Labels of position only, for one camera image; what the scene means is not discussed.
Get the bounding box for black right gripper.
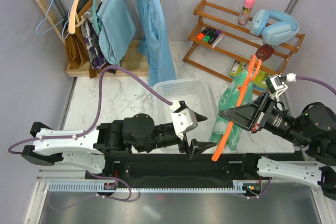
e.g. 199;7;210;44
217;90;310;146

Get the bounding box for green tie-dye trousers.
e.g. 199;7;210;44
209;70;248;151

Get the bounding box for orange plastic hanger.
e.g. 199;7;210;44
211;55;263;162

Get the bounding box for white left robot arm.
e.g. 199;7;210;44
21;101;216;178

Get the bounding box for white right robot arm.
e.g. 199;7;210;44
221;93;335;200

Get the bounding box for light blue hanging trousers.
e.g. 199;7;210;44
136;0;176;86

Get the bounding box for brown hanging trousers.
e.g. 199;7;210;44
65;0;93;69

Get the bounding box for green illustrated book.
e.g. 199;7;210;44
229;60;269;91

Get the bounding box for white perforated plastic basket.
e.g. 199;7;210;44
153;79;216;154

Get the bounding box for dark red cube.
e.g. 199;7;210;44
255;44;275;62

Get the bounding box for brown wooden shelf rack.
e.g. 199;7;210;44
183;0;305;82

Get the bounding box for pink white marker pen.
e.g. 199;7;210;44
211;34;225;49

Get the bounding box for purple highlighter marker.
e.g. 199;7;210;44
208;30;221;44

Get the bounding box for green highlighter marker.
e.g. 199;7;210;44
203;28;216;42

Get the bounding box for light blue headphones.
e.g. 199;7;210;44
250;9;299;45

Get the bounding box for orange highlighter marker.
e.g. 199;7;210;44
196;26;211;40

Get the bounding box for pink capped bottle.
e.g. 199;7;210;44
237;0;256;26

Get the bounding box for light blue hanging cloth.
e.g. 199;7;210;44
97;0;136;65

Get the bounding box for purple patterned hanging garment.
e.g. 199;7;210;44
81;20;107;70

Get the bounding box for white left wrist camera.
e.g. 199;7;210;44
170;100;198;140

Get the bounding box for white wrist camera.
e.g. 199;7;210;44
266;74;288;100
170;100;198;140

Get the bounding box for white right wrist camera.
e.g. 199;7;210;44
266;74;288;100

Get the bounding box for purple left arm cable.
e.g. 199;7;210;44
8;66;174;154

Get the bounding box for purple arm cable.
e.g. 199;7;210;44
286;72;336;95
8;66;174;154

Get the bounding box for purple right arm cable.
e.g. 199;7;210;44
286;72;336;95

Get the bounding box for white slotted cable duct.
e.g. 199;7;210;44
47;180;260;194

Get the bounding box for light blue wire hanger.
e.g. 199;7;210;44
35;0;93;40

